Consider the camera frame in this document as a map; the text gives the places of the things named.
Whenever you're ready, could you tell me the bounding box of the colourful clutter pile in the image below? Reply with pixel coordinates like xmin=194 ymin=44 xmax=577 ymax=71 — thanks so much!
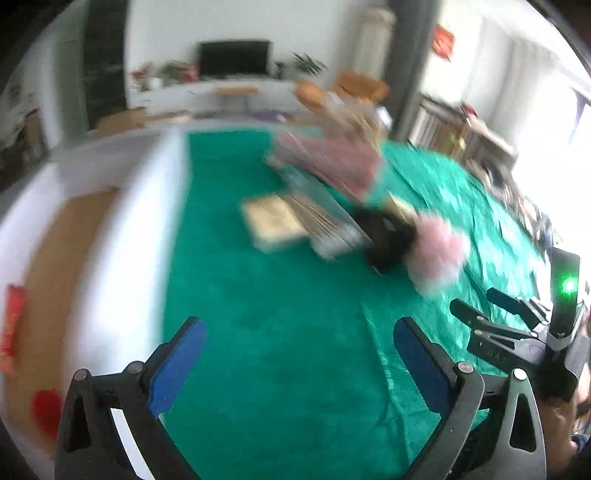
xmin=485 ymin=166 xmax=564 ymax=250

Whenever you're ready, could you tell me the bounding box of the green cloth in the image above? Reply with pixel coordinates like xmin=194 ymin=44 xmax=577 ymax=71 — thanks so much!
xmin=161 ymin=129 xmax=555 ymax=480

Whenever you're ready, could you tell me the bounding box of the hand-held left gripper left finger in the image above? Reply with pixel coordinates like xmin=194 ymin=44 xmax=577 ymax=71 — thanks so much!
xmin=54 ymin=316 xmax=208 ymax=480

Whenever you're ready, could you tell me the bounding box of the red round thing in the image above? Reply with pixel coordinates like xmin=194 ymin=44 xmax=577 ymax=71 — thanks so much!
xmin=30 ymin=390 xmax=63 ymax=439

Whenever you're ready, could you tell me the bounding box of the white television cabinet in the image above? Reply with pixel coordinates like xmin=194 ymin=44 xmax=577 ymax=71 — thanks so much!
xmin=129 ymin=76 xmax=305 ymax=112

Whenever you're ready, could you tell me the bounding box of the person's right hand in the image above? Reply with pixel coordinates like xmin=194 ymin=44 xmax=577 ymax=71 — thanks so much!
xmin=538 ymin=397 xmax=585 ymax=467

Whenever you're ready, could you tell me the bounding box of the wooden bench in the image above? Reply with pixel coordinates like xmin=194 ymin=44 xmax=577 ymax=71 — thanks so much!
xmin=216 ymin=87 xmax=258 ymax=112

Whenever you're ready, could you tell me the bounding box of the leafy green houseplant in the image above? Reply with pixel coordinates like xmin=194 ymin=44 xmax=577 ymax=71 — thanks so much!
xmin=293 ymin=53 xmax=326 ymax=75

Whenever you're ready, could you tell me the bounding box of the wooden rack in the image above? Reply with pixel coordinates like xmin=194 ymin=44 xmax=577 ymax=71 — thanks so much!
xmin=411 ymin=92 xmax=515 ymax=171

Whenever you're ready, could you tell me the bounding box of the cardboard box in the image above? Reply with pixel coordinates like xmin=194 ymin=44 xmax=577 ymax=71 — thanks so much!
xmin=95 ymin=107 xmax=148 ymax=137

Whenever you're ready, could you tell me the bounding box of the orange lounge chair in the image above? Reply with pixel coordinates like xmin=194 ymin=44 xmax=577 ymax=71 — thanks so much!
xmin=295 ymin=69 xmax=389 ymax=116

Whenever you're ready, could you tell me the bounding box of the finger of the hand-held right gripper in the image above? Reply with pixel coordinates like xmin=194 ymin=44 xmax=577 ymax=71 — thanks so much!
xmin=486 ymin=287 xmax=552 ymax=329
xmin=449 ymin=298 xmax=548 ymax=367

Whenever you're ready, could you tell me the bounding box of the dark grey curtain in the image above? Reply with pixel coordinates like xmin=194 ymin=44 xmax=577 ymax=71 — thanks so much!
xmin=388 ymin=0 xmax=444 ymax=139

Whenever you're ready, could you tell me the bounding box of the white storage box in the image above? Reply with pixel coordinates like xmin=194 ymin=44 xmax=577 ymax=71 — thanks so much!
xmin=0 ymin=124 xmax=190 ymax=462

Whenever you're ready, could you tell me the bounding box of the red flower plant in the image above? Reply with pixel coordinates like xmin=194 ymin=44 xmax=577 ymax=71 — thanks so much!
xmin=131 ymin=62 xmax=160 ymax=88

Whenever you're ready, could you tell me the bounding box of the black plastic bag bundle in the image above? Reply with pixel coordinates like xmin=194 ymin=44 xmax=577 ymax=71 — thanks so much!
xmin=351 ymin=208 xmax=419 ymax=273

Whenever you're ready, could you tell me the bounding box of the black television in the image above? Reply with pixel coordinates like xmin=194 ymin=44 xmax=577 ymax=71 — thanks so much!
xmin=198 ymin=41 xmax=271 ymax=77

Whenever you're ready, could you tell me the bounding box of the red packet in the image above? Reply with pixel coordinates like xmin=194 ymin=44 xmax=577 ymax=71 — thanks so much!
xmin=0 ymin=284 xmax=26 ymax=374

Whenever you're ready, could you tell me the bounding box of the white floor air conditioner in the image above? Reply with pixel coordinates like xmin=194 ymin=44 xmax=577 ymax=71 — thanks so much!
xmin=360 ymin=7 xmax=398 ymax=79

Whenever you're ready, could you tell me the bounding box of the green plant in red pot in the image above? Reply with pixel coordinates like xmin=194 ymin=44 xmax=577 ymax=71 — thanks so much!
xmin=161 ymin=60 xmax=199 ymax=84

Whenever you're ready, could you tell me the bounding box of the red wall decoration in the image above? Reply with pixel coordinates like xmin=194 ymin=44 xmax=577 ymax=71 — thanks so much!
xmin=431 ymin=23 xmax=455 ymax=58

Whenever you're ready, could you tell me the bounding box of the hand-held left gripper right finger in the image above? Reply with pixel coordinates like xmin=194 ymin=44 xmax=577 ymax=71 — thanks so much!
xmin=392 ymin=316 xmax=548 ymax=480

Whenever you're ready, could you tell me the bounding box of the pink fluffy toy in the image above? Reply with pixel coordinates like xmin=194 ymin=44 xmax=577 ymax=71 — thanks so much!
xmin=406 ymin=217 xmax=469 ymax=296

